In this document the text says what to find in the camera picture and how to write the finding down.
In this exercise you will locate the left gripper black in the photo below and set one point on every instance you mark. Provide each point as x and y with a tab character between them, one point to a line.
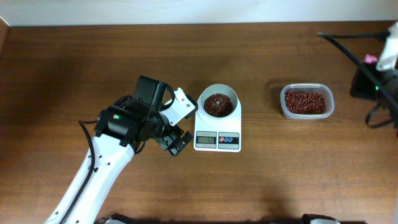
173	134

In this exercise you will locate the pink measuring scoop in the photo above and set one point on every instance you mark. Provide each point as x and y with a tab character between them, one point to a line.
370	59

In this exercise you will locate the white round bowl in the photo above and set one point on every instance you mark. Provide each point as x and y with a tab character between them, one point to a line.
219	88

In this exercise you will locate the red adzuki beans pile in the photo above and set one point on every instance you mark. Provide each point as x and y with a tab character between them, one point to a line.
305	102

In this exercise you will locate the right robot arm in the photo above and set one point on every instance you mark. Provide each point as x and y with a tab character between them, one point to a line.
380	86

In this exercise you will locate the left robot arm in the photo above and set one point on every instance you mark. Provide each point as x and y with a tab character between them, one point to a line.
103	163

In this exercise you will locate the white digital kitchen scale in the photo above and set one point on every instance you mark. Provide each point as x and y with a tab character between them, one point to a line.
218	134

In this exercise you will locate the beans in white bowl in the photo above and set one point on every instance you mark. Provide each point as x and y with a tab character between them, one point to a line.
218	105

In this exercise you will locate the clear plastic bean container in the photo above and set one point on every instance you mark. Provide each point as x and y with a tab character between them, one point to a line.
311	87

